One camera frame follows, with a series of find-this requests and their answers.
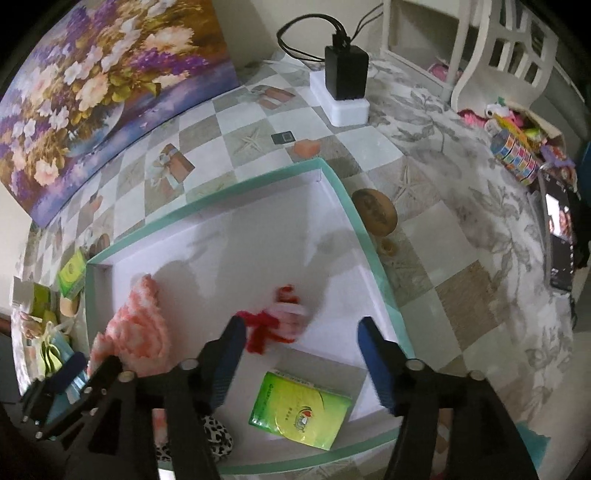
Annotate white box with teal rim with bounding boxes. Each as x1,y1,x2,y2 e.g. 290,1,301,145
84,157,416,476

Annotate black cable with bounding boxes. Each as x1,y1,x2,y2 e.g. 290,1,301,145
276,14,352,63
342,0,386,47

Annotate small green box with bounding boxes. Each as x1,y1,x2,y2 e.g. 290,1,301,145
58,249,88,296

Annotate black tablet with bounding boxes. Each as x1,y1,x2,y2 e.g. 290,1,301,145
538,175,579,292

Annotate leopard print cloth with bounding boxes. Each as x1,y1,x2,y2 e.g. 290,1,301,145
154,413,234,462

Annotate white rectangular box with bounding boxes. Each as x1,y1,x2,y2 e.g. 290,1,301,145
309,69,370,125

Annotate pink and white fluffy towel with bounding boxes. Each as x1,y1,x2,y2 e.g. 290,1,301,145
88,274,169,376

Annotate grey floral tablecloth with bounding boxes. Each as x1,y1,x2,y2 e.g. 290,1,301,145
365,55,578,444

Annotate teal cloth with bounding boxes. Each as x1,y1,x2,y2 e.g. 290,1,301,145
515,420,551,462

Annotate white chair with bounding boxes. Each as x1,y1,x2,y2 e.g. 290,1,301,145
450,0,559,112

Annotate green tissue packet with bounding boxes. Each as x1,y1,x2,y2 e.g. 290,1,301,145
248,369,354,450

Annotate brown oval wooden disc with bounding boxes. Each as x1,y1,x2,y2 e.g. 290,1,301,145
352,188,398,237

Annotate colourful block stack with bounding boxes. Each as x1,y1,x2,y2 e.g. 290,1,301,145
489,124,546,185

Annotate pile of colourful toys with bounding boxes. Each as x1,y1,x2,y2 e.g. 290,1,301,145
485,97,575,174

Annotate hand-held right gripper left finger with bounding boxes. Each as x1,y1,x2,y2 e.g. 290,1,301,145
65,318,247,480

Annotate light green box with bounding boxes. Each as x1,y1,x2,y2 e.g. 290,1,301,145
11,277,52,324

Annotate red and pink soft toy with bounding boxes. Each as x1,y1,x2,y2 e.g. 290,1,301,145
235,284,310,356

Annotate black power adapter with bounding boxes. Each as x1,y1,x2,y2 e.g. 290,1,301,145
324,44,370,100

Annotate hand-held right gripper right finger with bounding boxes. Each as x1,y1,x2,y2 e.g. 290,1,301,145
358,316,541,480

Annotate flower painting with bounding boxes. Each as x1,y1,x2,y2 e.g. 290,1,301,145
0,0,241,227

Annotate white furniture frame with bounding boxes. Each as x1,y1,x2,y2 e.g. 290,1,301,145
381,0,472,86

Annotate pale green bags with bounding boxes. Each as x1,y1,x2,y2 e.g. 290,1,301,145
18,318,75,376

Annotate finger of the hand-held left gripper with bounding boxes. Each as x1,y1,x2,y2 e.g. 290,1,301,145
21,352,89,424
34,368,106,442

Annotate pink plush toy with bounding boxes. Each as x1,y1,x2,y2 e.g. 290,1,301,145
459,102,495,127

